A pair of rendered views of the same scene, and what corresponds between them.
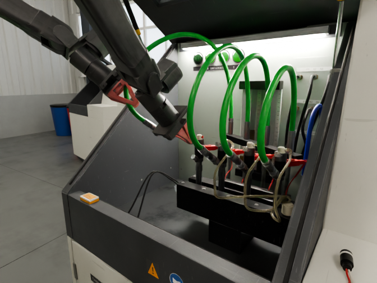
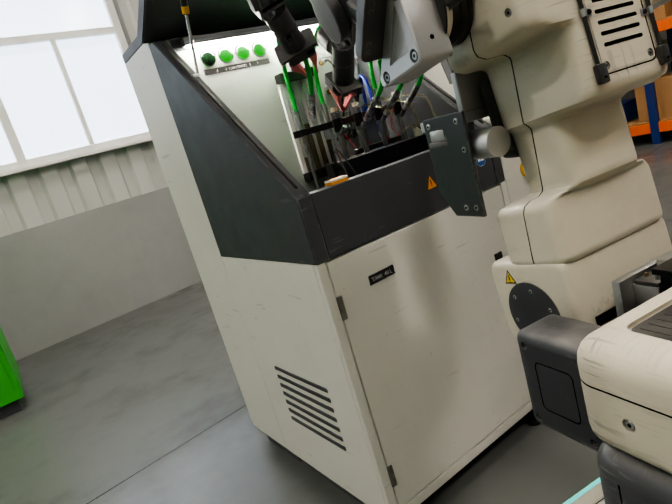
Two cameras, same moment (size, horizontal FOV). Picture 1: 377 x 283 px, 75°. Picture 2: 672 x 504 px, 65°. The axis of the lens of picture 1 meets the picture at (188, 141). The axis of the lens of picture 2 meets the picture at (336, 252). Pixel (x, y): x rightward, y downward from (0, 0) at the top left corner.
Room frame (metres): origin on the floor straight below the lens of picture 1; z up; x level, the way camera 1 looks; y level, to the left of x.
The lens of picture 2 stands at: (0.24, 1.48, 1.07)
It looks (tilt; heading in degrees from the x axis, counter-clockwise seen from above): 12 degrees down; 291
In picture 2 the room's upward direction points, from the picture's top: 16 degrees counter-clockwise
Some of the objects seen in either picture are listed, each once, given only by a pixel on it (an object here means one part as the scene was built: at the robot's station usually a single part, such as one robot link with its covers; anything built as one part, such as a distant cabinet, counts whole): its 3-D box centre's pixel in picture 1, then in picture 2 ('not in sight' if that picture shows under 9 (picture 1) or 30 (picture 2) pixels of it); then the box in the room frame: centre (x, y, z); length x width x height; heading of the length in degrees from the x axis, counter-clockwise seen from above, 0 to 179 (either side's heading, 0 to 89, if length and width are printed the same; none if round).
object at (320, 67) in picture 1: (309, 108); (339, 87); (0.78, -0.38, 1.20); 0.13 x 0.03 x 0.31; 53
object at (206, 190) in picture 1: (232, 215); (383, 172); (0.64, -0.13, 0.91); 0.34 x 0.10 x 0.15; 53
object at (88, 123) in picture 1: (101, 101); not in sight; (3.93, 1.38, 1.00); 1.30 x 1.09 x 1.99; 44
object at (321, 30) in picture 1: (242, 40); (261, 30); (0.92, -0.19, 1.43); 0.54 x 0.03 x 0.02; 53
